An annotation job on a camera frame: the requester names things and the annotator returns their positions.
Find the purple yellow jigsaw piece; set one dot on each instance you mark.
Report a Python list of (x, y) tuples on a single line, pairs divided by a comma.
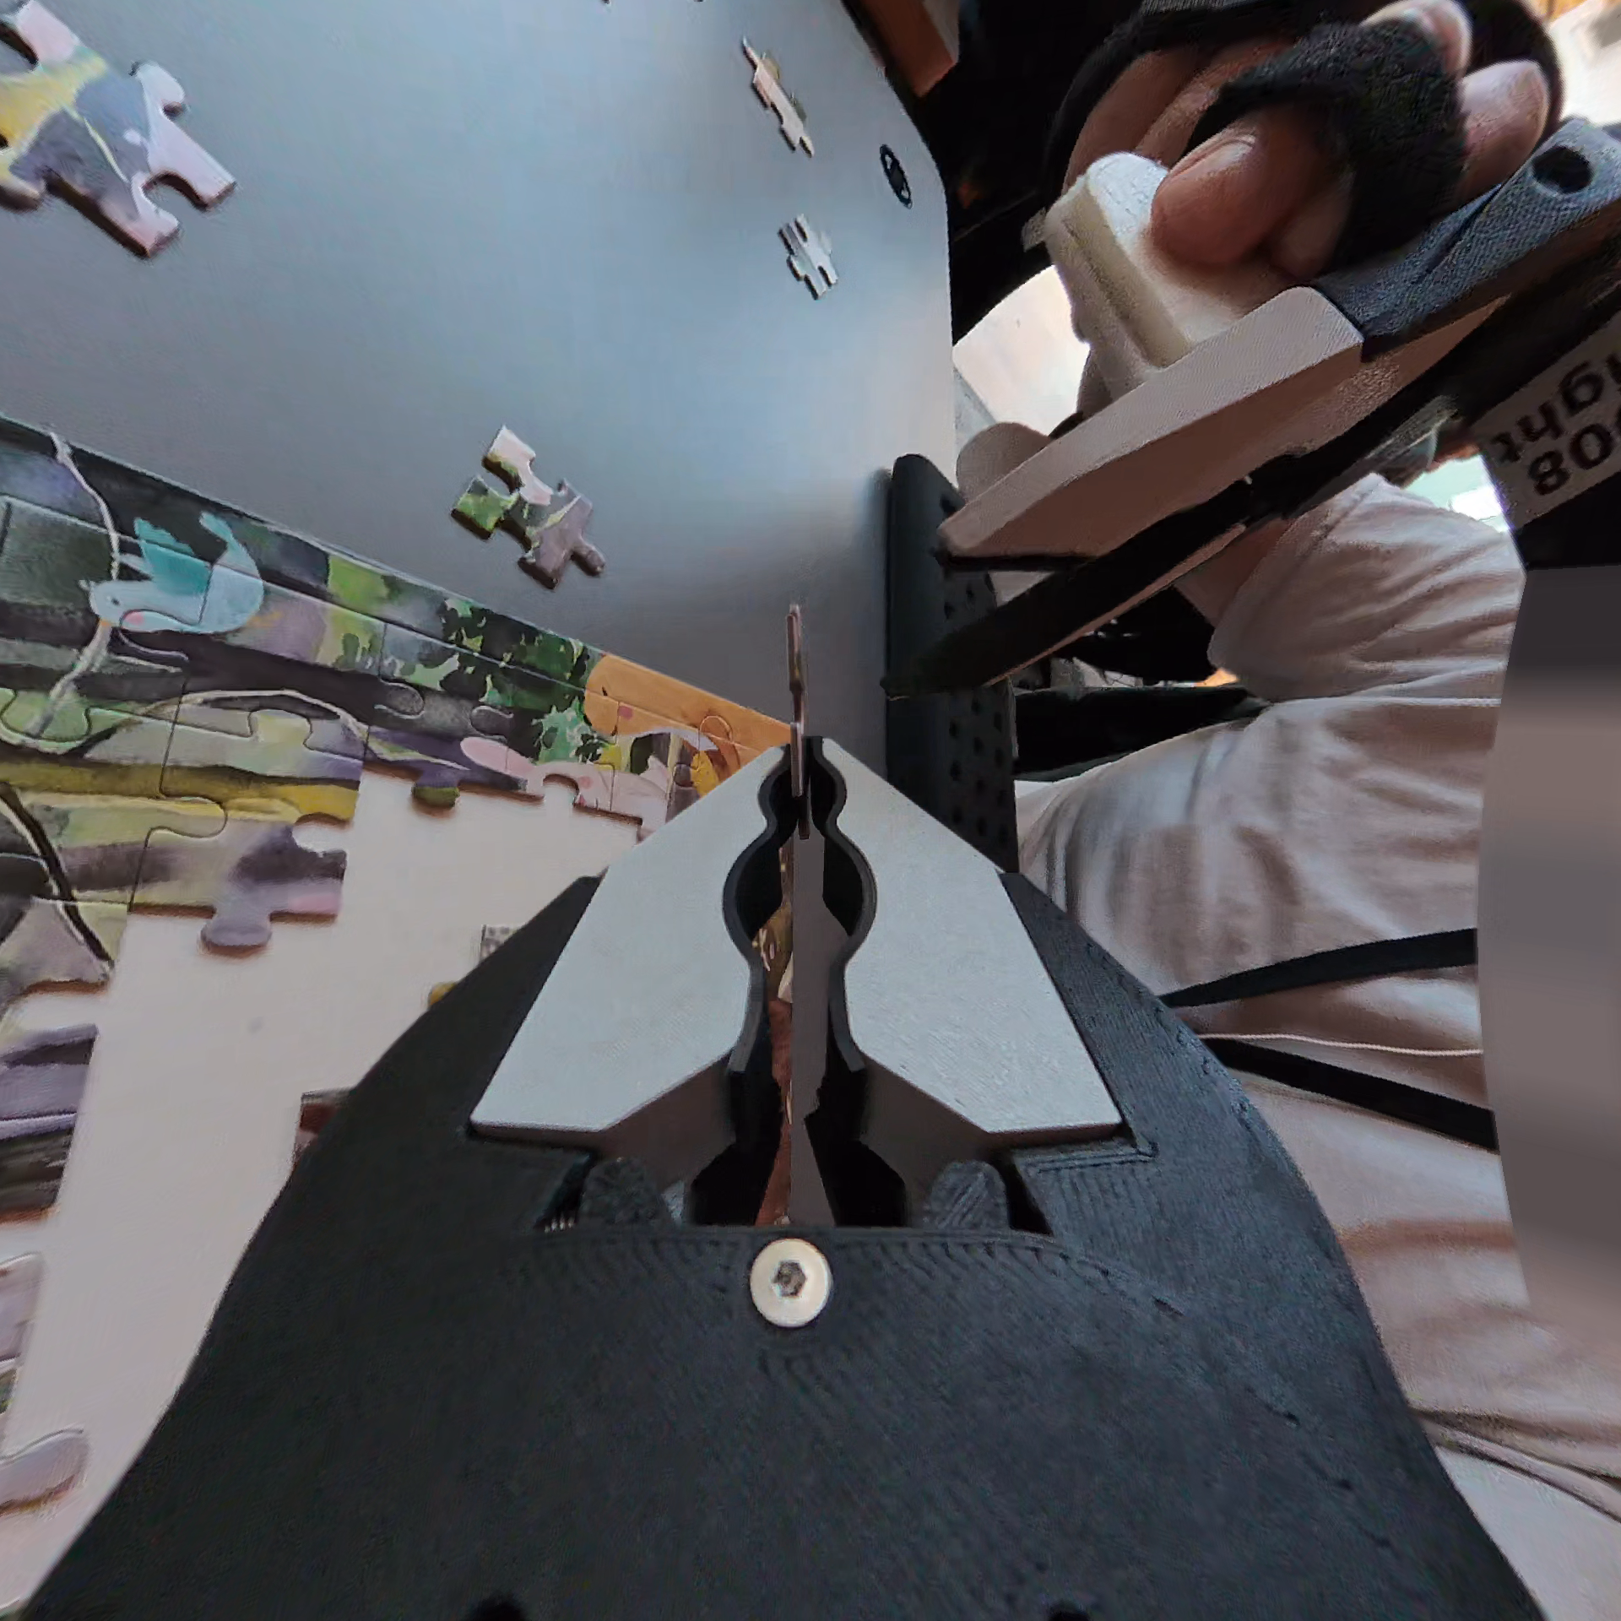
[(103, 128)]

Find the person's right hand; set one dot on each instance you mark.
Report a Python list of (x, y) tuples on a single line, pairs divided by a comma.
[(1242, 203)]

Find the pale lilac jigsaw piece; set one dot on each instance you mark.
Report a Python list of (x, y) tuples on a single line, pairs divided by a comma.
[(781, 99)]

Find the jigsaw piece with brown edge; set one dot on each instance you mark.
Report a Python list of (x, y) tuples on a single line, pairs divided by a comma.
[(799, 684)]

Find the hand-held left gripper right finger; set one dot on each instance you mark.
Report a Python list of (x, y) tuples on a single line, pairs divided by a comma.
[(976, 1014)]

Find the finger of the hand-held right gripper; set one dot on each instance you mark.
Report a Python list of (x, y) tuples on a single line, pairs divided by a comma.
[(1204, 367)]

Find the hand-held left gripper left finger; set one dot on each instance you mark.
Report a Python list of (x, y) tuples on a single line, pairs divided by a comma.
[(622, 1014)]

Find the green purple pink jigsaw piece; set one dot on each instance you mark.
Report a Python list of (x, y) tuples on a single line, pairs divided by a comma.
[(531, 512)]

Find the black perforated pad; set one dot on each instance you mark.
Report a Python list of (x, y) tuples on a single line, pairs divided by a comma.
[(961, 772)]

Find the animal jigsaw puzzle board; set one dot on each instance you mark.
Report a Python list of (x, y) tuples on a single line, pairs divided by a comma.
[(250, 759)]

